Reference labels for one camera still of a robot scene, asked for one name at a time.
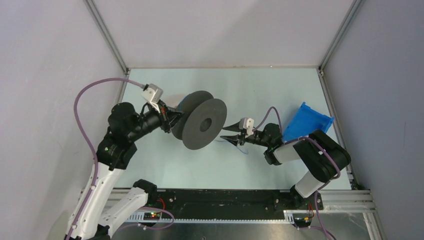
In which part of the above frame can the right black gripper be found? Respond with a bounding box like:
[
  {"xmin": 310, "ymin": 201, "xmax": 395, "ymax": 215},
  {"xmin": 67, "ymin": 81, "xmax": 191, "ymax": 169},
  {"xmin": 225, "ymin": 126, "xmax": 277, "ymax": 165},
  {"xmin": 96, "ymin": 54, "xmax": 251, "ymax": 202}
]
[{"xmin": 220, "ymin": 120, "xmax": 271, "ymax": 148}]

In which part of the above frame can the black cable spool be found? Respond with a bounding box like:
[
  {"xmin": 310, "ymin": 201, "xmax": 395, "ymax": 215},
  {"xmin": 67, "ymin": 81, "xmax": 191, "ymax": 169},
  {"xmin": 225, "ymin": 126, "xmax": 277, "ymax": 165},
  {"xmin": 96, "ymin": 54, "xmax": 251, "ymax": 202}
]
[{"xmin": 171, "ymin": 90, "xmax": 227, "ymax": 150}]

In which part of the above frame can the blue plastic bin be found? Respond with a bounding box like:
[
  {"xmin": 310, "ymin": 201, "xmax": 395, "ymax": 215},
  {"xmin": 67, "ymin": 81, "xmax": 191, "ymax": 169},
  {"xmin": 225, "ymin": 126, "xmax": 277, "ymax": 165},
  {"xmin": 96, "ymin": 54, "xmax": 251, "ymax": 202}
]
[{"xmin": 282, "ymin": 102, "xmax": 335, "ymax": 142}]

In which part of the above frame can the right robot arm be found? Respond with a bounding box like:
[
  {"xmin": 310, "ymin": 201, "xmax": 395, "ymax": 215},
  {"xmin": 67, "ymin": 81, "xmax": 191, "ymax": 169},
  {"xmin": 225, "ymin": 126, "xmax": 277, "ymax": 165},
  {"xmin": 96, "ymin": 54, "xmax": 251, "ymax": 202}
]
[{"xmin": 221, "ymin": 123, "xmax": 351, "ymax": 209}]

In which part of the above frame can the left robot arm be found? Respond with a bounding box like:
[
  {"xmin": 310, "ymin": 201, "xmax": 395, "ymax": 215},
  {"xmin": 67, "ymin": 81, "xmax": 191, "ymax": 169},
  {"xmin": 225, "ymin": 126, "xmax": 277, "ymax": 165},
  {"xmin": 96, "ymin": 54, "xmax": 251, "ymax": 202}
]
[{"xmin": 64, "ymin": 101, "xmax": 183, "ymax": 240}]

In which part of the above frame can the left controller board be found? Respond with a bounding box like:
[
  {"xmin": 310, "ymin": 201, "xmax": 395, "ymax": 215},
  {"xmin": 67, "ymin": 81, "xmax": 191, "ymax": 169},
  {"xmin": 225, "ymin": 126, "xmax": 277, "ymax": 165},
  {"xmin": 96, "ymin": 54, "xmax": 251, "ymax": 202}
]
[{"xmin": 143, "ymin": 212, "xmax": 162, "ymax": 221}]

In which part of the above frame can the controller board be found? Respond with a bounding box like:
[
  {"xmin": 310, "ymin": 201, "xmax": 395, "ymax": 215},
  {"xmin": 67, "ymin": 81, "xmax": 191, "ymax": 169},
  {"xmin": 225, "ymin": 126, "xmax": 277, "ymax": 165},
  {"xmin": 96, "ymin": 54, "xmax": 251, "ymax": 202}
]
[
  {"xmin": 143, "ymin": 212, "xmax": 162, "ymax": 221},
  {"xmin": 293, "ymin": 217, "xmax": 313, "ymax": 230}
]

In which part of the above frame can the right controller board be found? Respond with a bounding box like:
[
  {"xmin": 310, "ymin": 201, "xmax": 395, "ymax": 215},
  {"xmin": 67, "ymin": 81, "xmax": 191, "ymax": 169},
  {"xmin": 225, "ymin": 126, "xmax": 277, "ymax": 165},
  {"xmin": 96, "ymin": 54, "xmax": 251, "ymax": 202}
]
[{"xmin": 293, "ymin": 217, "xmax": 313, "ymax": 230}]

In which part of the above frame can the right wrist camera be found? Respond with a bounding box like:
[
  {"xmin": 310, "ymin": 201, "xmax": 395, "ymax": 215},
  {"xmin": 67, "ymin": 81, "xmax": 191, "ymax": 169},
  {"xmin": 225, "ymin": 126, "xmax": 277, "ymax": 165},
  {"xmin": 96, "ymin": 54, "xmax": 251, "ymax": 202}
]
[{"xmin": 239, "ymin": 117, "xmax": 254, "ymax": 137}]

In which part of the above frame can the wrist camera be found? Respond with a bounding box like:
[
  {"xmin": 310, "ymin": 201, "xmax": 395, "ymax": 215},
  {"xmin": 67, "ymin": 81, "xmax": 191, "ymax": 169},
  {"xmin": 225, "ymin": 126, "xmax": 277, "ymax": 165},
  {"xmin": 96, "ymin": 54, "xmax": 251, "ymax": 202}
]
[
  {"xmin": 239, "ymin": 117, "xmax": 254, "ymax": 137},
  {"xmin": 141, "ymin": 84, "xmax": 163, "ymax": 113}
]

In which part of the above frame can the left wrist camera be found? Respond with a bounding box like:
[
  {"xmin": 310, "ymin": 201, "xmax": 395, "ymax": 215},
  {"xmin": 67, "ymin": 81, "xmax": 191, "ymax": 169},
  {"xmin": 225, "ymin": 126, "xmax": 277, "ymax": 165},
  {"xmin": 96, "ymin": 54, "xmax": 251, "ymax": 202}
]
[{"xmin": 141, "ymin": 84, "xmax": 163, "ymax": 113}]

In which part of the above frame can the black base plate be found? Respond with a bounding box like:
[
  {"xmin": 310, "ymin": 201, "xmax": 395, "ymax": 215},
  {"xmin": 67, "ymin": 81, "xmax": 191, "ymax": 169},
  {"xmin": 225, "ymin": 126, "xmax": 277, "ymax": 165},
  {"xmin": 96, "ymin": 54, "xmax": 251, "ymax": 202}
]
[{"xmin": 147, "ymin": 188, "xmax": 324, "ymax": 221}]

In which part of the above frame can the white slotted cable duct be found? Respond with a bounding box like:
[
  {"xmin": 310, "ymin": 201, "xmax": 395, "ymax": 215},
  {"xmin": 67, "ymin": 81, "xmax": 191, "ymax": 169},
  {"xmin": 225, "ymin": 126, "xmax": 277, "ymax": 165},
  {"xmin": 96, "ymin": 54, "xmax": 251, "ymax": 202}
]
[{"xmin": 127, "ymin": 211, "xmax": 296, "ymax": 225}]

